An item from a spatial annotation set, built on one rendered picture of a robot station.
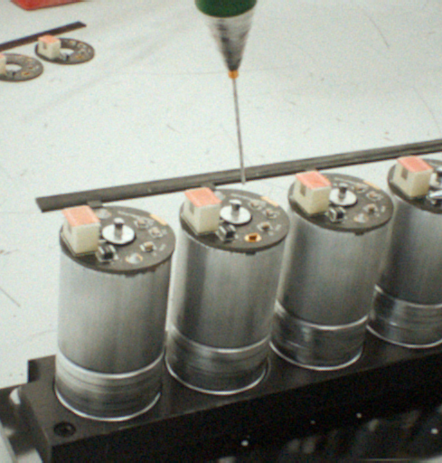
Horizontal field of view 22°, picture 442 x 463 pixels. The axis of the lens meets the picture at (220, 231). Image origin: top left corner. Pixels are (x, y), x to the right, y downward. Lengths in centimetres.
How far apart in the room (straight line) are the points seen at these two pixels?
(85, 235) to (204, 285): 3
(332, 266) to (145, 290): 5
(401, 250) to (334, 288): 2
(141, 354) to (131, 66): 24
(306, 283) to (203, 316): 3
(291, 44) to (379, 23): 6
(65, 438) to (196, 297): 4
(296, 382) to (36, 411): 6
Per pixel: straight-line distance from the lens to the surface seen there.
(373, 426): 28
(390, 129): 44
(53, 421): 25
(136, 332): 24
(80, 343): 24
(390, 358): 29
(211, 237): 24
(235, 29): 19
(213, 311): 25
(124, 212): 25
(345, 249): 26
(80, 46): 48
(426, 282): 28
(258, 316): 25
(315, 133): 43
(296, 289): 27
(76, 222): 23
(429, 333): 29
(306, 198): 26
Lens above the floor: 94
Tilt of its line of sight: 32 degrees down
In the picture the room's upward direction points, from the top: 7 degrees clockwise
